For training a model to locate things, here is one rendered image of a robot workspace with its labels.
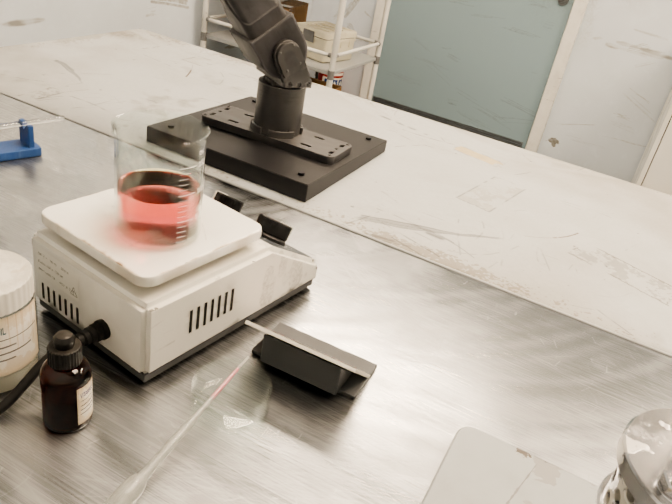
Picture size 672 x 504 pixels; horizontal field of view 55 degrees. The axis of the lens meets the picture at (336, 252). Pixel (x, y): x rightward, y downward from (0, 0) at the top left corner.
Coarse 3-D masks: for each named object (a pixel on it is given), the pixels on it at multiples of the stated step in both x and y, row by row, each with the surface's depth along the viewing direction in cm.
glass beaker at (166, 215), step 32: (128, 128) 44; (160, 128) 46; (192, 128) 45; (128, 160) 41; (160, 160) 41; (192, 160) 42; (128, 192) 42; (160, 192) 42; (192, 192) 43; (128, 224) 43; (160, 224) 43; (192, 224) 45
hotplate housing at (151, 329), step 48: (48, 240) 47; (48, 288) 48; (96, 288) 44; (144, 288) 43; (192, 288) 45; (240, 288) 49; (288, 288) 55; (96, 336) 44; (144, 336) 43; (192, 336) 47
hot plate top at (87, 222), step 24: (48, 216) 46; (72, 216) 46; (96, 216) 47; (216, 216) 50; (240, 216) 50; (72, 240) 44; (96, 240) 44; (120, 240) 44; (216, 240) 47; (240, 240) 48; (120, 264) 42; (144, 264) 42; (168, 264) 43; (192, 264) 44
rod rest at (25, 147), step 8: (24, 128) 72; (32, 128) 72; (24, 136) 73; (32, 136) 72; (0, 144) 72; (8, 144) 73; (16, 144) 73; (24, 144) 73; (32, 144) 73; (0, 152) 71; (8, 152) 71; (16, 152) 72; (24, 152) 72; (32, 152) 73; (40, 152) 74; (0, 160) 71; (8, 160) 71
